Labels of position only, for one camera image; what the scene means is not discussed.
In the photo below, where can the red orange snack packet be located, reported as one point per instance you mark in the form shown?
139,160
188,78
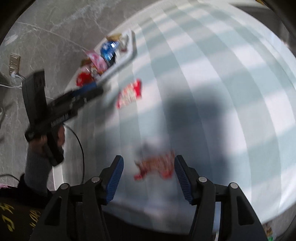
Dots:
162,164

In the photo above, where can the blue white snack packet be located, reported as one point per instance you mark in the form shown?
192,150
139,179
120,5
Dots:
107,51

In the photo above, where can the person left hand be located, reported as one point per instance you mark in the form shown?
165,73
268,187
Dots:
38,146

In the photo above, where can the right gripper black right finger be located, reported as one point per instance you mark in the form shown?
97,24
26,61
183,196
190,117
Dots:
238,220

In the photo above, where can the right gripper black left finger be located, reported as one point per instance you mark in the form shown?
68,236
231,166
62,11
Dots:
75,212

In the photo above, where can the red Mylikes chocolate bag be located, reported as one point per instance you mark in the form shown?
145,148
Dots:
84,76

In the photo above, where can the pink snack packet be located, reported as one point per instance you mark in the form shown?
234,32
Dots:
98,61

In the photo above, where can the white plastic tray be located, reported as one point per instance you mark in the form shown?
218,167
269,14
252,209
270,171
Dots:
121,59

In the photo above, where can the green white checkered tablecloth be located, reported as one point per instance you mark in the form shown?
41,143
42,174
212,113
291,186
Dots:
216,90

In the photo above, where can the grey black left sleeve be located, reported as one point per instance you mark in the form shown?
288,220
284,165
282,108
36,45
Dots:
22,206

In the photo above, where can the wall power socket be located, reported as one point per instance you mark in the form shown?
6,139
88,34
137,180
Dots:
14,64

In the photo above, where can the red white candy packet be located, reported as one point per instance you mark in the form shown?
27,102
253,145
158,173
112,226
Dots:
131,93

